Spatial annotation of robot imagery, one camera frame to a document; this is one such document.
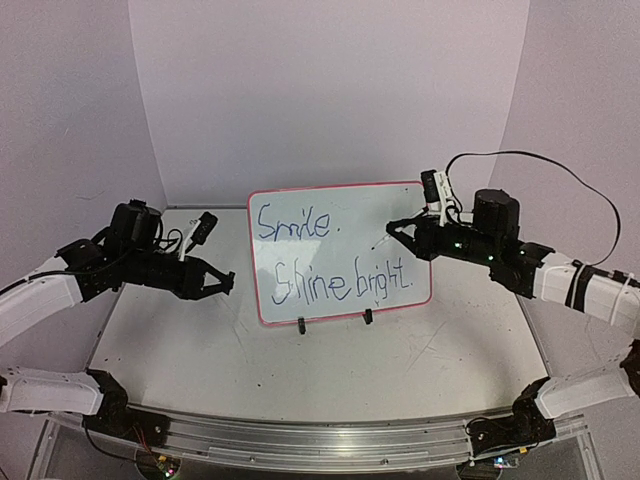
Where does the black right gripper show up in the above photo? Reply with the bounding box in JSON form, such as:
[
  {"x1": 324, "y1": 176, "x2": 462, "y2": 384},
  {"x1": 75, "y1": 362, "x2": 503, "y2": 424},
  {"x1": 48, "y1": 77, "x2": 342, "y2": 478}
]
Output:
[{"x1": 385, "y1": 211, "x2": 500, "y2": 265}]

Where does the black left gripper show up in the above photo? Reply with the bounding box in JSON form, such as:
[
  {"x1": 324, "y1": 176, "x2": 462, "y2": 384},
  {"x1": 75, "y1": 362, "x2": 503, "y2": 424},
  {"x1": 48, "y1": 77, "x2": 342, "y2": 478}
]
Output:
[{"x1": 117, "y1": 245, "x2": 232, "y2": 302}]

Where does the whiteboard marker pen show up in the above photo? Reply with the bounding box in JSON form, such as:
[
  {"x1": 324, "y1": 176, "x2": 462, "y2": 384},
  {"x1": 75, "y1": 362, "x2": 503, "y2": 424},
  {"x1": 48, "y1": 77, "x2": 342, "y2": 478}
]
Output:
[{"x1": 370, "y1": 207, "x2": 431, "y2": 251}]

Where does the pink framed whiteboard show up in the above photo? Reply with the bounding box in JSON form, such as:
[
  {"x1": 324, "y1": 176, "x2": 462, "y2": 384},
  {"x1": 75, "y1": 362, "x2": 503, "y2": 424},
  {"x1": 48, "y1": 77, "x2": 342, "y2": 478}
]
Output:
[{"x1": 247, "y1": 181, "x2": 433, "y2": 326}]

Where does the black marker cap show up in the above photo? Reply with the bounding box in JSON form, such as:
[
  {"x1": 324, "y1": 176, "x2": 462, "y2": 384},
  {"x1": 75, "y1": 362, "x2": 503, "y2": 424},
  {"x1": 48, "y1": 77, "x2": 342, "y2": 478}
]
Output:
[{"x1": 226, "y1": 271, "x2": 236, "y2": 295}]

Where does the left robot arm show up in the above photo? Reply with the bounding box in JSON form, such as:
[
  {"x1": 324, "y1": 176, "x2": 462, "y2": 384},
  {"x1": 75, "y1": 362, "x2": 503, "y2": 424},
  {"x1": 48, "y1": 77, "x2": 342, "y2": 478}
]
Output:
[{"x1": 1, "y1": 200, "x2": 235, "y2": 437}]

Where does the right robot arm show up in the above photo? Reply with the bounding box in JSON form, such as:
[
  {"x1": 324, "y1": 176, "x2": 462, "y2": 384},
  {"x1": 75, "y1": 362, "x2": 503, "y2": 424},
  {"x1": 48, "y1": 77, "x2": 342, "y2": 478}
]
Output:
[{"x1": 386, "y1": 189, "x2": 639, "y2": 419}]

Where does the left black whiteboard stand clip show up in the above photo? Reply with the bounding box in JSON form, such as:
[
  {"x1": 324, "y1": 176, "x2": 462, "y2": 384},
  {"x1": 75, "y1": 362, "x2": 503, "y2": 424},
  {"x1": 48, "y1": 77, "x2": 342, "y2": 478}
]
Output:
[{"x1": 297, "y1": 317, "x2": 307, "y2": 335}]

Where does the black whiteboard stand clip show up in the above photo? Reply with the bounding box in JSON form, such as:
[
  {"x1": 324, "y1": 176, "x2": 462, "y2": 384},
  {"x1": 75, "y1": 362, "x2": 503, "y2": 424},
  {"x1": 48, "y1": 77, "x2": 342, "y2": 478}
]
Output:
[
  {"x1": 297, "y1": 317, "x2": 307, "y2": 335},
  {"x1": 363, "y1": 309, "x2": 373, "y2": 325}
]

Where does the right black whiteboard stand clip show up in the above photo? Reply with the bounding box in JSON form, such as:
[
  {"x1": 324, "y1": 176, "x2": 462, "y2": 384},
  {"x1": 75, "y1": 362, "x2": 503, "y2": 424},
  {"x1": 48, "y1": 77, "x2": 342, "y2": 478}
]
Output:
[{"x1": 363, "y1": 309, "x2": 373, "y2": 325}]

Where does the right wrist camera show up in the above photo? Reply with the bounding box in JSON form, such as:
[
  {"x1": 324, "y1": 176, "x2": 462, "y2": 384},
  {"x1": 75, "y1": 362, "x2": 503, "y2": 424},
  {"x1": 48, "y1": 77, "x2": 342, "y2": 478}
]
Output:
[{"x1": 420, "y1": 169, "x2": 460, "y2": 226}]

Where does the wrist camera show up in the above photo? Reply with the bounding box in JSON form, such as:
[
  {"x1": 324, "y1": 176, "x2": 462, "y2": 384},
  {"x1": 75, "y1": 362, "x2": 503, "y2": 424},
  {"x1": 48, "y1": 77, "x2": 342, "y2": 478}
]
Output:
[
  {"x1": 420, "y1": 169, "x2": 460, "y2": 226},
  {"x1": 178, "y1": 211, "x2": 219, "y2": 261}
]

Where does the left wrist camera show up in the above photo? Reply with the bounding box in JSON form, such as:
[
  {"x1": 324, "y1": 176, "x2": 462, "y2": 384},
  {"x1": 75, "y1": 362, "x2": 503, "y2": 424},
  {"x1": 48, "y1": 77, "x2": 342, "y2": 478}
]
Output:
[{"x1": 178, "y1": 211, "x2": 219, "y2": 261}]

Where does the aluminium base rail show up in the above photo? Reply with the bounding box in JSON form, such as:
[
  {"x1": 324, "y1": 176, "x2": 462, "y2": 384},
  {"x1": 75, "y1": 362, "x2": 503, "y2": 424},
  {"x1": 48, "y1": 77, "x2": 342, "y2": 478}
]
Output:
[{"x1": 47, "y1": 389, "x2": 586, "y2": 464}]

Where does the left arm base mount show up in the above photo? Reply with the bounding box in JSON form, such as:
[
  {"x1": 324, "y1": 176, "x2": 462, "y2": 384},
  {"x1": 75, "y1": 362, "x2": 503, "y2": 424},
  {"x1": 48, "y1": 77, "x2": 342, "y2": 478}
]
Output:
[{"x1": 82, "y1": 369, "x2": 170, "y2": 447}]

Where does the black right camera cable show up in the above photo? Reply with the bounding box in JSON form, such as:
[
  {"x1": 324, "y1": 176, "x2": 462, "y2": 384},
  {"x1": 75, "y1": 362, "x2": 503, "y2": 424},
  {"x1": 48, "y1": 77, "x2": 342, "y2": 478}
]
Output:
[{"x1": 444, "y1": 150, "x2": 624, "y2": 266}]

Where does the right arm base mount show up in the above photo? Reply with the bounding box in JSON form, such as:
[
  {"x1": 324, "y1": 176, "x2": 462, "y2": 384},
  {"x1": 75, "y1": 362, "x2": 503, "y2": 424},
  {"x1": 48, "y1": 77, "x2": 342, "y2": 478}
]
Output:
[{"x1": 465, "y1": 377, "x2": 556, "y2": 458}]

